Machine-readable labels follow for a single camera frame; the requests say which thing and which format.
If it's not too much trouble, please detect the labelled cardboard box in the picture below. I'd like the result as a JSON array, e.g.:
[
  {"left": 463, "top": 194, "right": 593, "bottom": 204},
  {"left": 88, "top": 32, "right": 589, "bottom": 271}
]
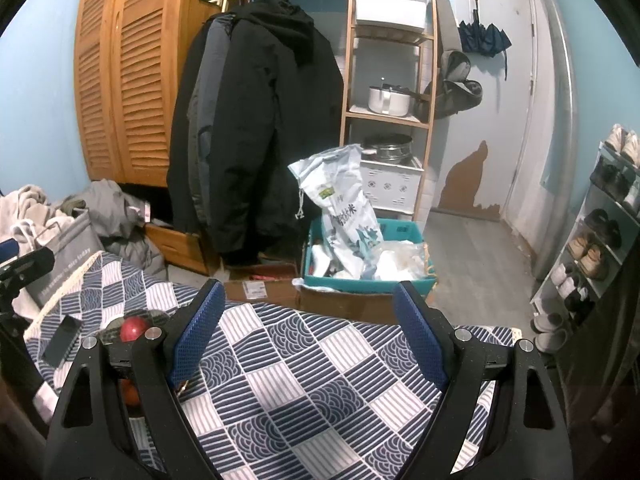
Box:
[{"left": 222, "top": 265, "right": 301, "bottom": 306}]

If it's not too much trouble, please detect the grey metal pipe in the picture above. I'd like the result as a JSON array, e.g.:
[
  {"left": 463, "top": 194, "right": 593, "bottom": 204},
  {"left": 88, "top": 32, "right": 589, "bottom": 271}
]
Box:
[{"left": 537, "top": 0, "right": 578, "bottom": 281}]

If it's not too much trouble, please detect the plain cardboard box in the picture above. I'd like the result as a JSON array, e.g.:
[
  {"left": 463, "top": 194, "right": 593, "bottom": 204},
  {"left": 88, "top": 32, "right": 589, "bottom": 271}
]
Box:
[{"left": 299, "top": 280, "right": 431, "bottom": 326}]

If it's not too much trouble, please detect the grey clothing pile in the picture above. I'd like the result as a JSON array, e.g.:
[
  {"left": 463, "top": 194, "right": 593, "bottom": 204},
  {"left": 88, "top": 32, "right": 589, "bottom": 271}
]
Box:
[{"left": 60, "top": 179, "right": 168, "bottom": 278}]

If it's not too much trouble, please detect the grey paper bag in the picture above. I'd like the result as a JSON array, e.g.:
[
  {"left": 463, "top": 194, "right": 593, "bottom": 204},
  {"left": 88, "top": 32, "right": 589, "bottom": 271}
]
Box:
[{"left": 27, "top": 210, "right": 106, "bottom": 311}]

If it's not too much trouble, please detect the small grey hanging bag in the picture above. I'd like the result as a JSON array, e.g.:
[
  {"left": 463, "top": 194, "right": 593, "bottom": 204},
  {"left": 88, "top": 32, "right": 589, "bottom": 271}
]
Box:
[{"left": 440, "top": 50, "right": 472, "bottom": 81}]

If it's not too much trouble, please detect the large grey hanging bag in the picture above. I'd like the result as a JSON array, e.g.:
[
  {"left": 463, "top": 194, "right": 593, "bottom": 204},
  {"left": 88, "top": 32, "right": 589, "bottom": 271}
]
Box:
[{"left": 422, "top": 77, "right": 485, "bottom": 120}]

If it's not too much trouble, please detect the wooden drawer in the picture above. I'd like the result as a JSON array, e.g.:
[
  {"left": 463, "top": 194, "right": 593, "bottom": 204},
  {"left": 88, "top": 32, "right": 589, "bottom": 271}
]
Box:
[{"left": 145, "top": 222, "right": 221, "bottom": 276}]

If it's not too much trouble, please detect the large black hooded jacket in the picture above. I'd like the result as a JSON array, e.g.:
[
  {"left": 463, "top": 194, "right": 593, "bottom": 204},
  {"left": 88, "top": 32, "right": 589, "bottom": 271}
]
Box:
[{"left": 202, "top": 0, "right": 346, "bottom": 268}]

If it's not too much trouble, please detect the grey jacket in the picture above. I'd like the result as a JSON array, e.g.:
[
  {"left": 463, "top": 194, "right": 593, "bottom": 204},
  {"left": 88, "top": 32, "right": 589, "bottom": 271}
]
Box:
[{"left": 187, "top": 15, "right": 236, "bottom": 241}]

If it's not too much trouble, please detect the black phone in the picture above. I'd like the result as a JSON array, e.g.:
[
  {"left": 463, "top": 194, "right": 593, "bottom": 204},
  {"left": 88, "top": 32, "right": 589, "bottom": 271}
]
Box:
[{"left": 40, "top": 315, "right": 83, "bottom": 368}]

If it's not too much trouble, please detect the teal plastic basket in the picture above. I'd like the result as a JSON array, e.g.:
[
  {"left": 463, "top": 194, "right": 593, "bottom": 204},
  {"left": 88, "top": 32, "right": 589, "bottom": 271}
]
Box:
[{"left": 302, "top": 217, "right": 437, "bottom": 297}]

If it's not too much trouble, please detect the white perforated drawer box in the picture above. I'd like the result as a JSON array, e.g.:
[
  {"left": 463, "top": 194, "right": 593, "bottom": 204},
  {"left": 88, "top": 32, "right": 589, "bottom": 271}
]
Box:
[{"left": 360, "top": 156, "right": 426, "bottom": 216}]

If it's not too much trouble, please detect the white rice bag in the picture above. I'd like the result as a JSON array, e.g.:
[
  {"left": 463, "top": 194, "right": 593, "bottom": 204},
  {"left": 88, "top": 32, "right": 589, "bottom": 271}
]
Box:
[{"left": 288, "top": 144, "right": 385, "bottom": 278}]

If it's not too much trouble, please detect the steel steamer pot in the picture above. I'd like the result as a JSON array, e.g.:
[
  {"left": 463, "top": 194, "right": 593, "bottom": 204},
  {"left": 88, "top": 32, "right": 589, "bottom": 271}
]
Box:
[{"left": 361, "top": 133, "right": 414, "bottom": 165}]

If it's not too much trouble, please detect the white cooking pot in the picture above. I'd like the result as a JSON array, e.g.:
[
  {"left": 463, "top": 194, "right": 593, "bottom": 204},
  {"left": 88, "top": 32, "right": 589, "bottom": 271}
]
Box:
[{"left": 367, "top": 84, "right": 412, "bottom": 117}]

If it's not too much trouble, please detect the metal shoe rack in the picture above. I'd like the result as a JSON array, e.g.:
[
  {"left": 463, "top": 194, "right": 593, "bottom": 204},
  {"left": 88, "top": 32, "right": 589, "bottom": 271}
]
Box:
[{"left": 530, "top": 140, "right": 640, "bottom": 356}]

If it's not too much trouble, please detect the dark blue umbrella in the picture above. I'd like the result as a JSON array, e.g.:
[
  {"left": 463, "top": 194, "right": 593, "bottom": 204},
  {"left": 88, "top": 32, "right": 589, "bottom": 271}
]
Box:
[{"left": 457, "top": 0, "right": 512, "bottom": 81}]

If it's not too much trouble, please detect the shoe rack with shoes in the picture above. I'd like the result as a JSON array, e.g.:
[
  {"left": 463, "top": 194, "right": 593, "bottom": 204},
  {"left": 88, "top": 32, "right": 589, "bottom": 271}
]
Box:
[{"left": 532, "top": 124, "right": 640, "bottom": 353}]

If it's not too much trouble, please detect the clear plastic bag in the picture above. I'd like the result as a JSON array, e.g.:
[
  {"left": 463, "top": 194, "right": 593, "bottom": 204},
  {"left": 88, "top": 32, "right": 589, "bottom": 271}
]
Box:
[{"left": 372, "top": 240, "right": 431, "bottom": 281}]

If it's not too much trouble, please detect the navy white patterned tablecloth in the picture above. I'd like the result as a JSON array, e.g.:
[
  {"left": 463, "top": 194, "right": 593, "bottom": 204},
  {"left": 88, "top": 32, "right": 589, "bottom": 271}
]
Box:
[{"left": 22, "top": 252, "right": 523, "bottom": 480}]

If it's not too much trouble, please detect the white storage box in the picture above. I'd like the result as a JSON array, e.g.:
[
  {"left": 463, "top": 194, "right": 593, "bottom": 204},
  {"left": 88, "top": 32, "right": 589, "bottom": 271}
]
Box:
[{"left": 353, "top": 0, "right": 428, "bottom": 31}]

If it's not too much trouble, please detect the orange tangerine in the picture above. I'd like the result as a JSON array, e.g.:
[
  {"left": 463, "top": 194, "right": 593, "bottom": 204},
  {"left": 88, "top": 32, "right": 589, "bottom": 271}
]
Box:
[{"left": 120, "top": 379, "right": 142, "bottom": 407}]

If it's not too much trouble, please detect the wooden shelf rack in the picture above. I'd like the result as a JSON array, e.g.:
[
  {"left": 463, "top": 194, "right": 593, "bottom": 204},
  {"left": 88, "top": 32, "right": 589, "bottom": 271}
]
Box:
[{"left": 339, "top": 0, "right": 441, "bottom": 226}]

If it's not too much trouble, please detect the wooden louvered wardrobe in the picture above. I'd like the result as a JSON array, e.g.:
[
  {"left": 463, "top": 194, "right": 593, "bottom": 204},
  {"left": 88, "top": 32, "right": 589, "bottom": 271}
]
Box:
[{"left": 74, "top": 0, "right": 223, "bottom": 188}]

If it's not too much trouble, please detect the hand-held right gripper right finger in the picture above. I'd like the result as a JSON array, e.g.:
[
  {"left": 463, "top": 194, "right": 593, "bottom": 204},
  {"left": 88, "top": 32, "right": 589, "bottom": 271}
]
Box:
[{"left": 392, "top": 281, "right": 576, "bottom": 480}]

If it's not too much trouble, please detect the large red apple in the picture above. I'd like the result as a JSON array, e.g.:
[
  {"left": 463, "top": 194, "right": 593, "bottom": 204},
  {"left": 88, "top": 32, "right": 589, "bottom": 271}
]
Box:
[{"left": 119, "top": 317, "right": 151, "bottom": 343}]

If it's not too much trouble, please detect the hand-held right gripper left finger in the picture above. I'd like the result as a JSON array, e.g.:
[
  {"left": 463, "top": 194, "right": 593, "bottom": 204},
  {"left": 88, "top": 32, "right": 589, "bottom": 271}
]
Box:
[{"left": 46, "top": 279, "right": 227, "bottom": 480}]

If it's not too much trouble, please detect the white door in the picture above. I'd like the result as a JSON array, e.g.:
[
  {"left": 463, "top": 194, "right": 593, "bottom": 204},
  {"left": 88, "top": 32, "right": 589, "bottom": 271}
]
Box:
[{"left": 425, "top": 0, "right": 538, "bottom": 223}]

